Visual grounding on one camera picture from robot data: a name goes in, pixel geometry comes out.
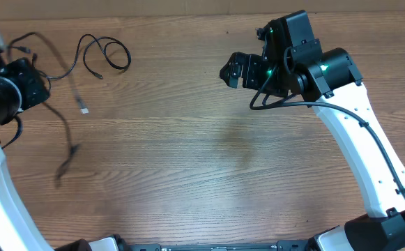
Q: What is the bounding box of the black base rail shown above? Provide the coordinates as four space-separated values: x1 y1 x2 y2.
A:
114 239 374 251

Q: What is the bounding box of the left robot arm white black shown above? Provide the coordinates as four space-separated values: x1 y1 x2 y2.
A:
0 35 52 250

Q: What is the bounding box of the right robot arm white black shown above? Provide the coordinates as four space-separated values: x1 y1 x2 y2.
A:
220 10 405 250

